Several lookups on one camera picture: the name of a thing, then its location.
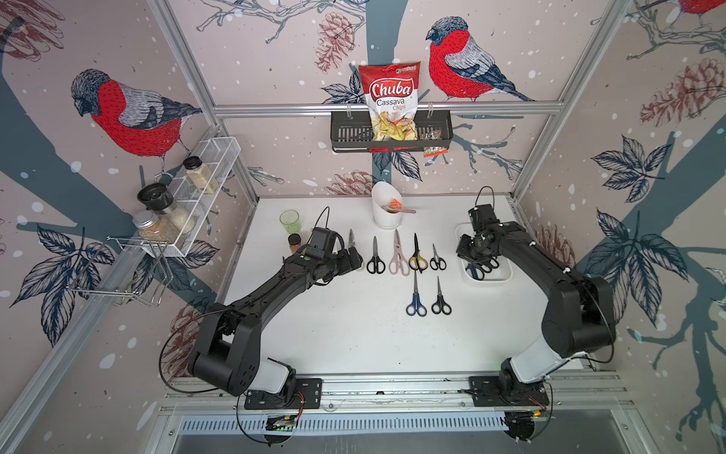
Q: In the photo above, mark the pink kitchen scissors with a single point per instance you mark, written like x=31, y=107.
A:
x=398, y=263

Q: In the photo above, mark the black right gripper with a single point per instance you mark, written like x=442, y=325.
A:
x=463, y=255

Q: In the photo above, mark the white storage box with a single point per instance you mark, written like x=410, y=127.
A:
x=498, y=276

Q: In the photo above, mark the blue handled scissors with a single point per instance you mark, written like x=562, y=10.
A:
x=416, y=307
x=476, y=272

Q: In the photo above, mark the red Chuba chips bag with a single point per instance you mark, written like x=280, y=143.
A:
x=391, y=95

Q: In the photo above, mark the white utensil holder cup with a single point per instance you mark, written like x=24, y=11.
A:
x=383, y=194

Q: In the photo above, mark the black wire wall basket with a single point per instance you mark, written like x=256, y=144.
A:
x=353, y=132

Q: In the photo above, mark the white wire spice shelf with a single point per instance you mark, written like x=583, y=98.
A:
x=220, y=154

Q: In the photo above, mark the small black scissors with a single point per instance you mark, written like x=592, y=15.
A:
x=375, y=265

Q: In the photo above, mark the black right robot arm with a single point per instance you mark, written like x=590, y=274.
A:
x=579, y=314

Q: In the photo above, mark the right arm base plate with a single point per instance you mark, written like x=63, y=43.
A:
x=494, y=391

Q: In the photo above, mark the black funnel jar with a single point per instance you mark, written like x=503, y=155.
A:
x=157, y=198

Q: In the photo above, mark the orange utensil in cup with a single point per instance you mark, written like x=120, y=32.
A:
x=396, y=207

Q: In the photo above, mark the green plastic cup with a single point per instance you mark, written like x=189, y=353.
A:
x=291, y=222

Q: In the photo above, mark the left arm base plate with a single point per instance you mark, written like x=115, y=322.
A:
x=296, y=394

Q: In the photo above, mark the spice jar silver lid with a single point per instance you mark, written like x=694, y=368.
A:
x=154, y=228

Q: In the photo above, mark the grey black handled scissors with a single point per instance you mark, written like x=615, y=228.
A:
x=440, y=306

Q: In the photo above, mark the yellow black scissors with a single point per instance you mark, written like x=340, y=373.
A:
x=416, y=262

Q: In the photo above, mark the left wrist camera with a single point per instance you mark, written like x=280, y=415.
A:
x=322, y=243

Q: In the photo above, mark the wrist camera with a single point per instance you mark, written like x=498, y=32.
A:
x=322, y=243
x=481, y=216

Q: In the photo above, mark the spice jar black lid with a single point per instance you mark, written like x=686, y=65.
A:
x=200, y=175

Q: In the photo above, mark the large all-black scissors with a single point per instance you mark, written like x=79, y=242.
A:
x=489, y=264

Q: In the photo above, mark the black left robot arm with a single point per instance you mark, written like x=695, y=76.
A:
x=227, y=351

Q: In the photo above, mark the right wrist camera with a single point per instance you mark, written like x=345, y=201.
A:
x=481, y=216

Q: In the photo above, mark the orange paprika spice jar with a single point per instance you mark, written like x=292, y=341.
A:
x=295, y=242

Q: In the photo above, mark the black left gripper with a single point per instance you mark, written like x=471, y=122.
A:
x=346, y=262

